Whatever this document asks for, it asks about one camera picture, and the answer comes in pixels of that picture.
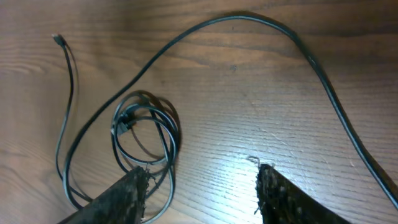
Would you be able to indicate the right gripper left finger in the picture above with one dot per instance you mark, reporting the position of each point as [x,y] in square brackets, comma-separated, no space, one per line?
[122,203]

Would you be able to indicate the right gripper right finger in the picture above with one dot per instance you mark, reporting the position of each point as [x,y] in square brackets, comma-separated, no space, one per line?
[280,201]

